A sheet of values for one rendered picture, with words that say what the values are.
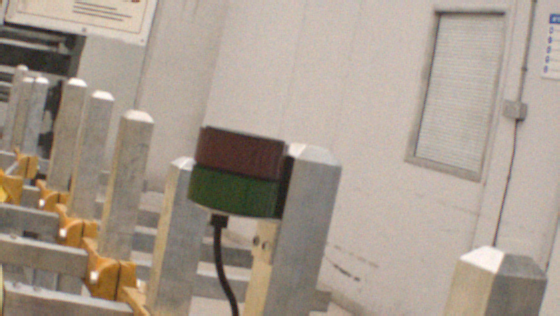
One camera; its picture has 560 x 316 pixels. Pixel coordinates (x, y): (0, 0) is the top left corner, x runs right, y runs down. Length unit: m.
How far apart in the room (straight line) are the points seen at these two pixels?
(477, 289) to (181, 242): 0.50
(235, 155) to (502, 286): 0.25
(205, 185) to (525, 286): 0.26
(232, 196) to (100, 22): 2.32
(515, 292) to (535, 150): 4.38
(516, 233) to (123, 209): 3.82
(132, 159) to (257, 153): 0.52
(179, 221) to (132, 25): 2.08
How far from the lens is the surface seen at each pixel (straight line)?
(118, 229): 1.14
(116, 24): 2.94
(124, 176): 1.13
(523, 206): 4.83
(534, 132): 4.85
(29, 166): 2.10
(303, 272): 0.66
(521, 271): 0.44
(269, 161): 0.63
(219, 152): 0.63
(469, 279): 0.45
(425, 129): 5.87
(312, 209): 0.66
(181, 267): 0.90
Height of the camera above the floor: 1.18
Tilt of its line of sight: 3 degrees down
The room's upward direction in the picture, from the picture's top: 12 degrees clockwise
